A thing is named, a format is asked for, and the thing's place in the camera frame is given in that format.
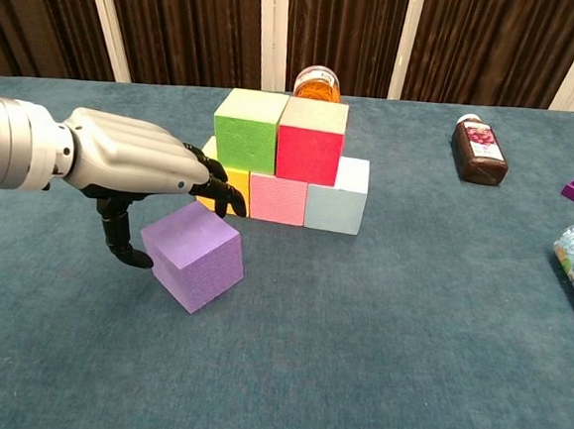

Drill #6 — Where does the purple foam cube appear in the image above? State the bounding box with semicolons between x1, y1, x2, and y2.
133;196;250;319

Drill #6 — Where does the dark brown curtain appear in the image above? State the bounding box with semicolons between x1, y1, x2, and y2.
0;0;574;124

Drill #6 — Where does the pink foam cube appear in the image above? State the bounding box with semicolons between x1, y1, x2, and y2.
246;171;311;227

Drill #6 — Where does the orange snack jar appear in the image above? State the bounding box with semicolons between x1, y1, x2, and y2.
293;63;344;104

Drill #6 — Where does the yellow foam cube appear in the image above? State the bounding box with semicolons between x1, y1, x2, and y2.
194;135;257;219

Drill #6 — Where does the green foam cube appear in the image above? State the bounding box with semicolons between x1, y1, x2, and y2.
209;87;291;177

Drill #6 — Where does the teal table cloth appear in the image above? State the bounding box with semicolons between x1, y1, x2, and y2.
0;66;574;429

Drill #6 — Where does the dark juice bottle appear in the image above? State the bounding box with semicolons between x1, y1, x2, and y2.
448;112;514;187

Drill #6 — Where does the light blue foam cube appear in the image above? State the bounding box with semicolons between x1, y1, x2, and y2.
302;154;372;237

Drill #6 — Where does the red foam cube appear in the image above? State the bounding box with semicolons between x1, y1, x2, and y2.
273;96;351;187

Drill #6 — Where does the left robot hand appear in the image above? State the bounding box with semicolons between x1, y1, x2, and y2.
44;105;255;276

